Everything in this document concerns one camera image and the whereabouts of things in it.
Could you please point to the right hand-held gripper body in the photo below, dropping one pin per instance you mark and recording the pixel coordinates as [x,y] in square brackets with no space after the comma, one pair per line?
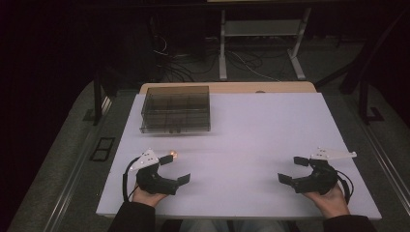
[322,180]

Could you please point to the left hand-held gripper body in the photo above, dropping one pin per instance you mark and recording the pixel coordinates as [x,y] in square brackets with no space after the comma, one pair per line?
[151,182]

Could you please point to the white metal stand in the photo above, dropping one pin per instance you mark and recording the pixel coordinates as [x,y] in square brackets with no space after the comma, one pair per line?
[262,28]

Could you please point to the person's left hand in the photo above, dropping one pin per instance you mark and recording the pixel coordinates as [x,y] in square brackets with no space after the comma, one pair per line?
[146,198]

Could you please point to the person's right hand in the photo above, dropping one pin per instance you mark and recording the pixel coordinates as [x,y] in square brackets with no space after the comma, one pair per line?
[332,203]

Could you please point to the transparent plastic drawer box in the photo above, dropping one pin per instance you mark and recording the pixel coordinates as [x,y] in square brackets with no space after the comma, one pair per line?
[175,109]

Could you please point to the aluminium floor rail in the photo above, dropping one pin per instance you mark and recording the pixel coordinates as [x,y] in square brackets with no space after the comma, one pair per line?
[69,190]
[383,154]

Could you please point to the black rectangular floor frame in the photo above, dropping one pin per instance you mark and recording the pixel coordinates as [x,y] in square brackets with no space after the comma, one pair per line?
[102,149]

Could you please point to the small orange object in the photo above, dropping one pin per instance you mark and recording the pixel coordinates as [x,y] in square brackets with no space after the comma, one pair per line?
[173,154]

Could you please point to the black metal stand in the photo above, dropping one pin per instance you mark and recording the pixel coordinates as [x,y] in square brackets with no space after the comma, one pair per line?
[97,96]
[366,103]

